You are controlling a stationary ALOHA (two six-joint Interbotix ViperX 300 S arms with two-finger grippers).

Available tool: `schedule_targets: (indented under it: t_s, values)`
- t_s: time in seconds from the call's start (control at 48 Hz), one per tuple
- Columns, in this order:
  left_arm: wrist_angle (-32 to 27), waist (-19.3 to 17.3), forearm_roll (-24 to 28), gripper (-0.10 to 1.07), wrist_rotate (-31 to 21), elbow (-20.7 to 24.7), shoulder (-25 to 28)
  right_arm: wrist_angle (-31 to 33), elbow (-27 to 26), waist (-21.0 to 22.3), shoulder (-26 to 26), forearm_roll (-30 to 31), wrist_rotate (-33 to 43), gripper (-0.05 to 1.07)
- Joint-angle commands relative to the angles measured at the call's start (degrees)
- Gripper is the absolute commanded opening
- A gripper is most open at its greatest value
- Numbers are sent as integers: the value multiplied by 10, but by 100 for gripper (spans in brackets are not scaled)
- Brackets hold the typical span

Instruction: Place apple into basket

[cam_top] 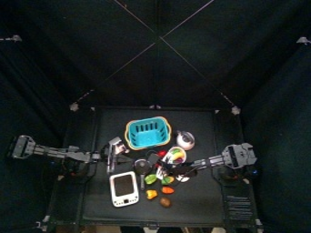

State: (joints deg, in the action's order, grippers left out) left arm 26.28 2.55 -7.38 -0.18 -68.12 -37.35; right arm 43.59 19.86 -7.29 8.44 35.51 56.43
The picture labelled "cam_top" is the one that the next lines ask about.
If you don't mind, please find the blue basket with yellow rim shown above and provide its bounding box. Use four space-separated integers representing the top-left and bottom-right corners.
124 116 173 151

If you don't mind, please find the green and orange toy vegetable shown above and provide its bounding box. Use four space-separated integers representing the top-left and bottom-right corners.
160 176 177 186

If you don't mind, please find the dark grey toy utensil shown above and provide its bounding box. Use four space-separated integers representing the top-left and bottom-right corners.
146 152 160 166

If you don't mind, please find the black toy frying pan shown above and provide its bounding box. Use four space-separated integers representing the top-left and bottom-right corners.
132 157 154 191

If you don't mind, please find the white round plate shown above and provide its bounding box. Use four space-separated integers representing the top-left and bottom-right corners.
163 146 189 167

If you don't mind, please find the white toy tablet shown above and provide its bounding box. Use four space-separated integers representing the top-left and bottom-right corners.
108 170 142 208

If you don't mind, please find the brown toy kiwi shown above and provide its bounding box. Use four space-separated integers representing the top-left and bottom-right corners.
159 197 173 208

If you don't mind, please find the white printed label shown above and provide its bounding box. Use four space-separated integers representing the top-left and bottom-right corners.
225 195 255 220

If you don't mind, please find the thin diagonal cord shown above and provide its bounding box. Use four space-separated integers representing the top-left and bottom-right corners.
112 0 238 107
75 0 215 105

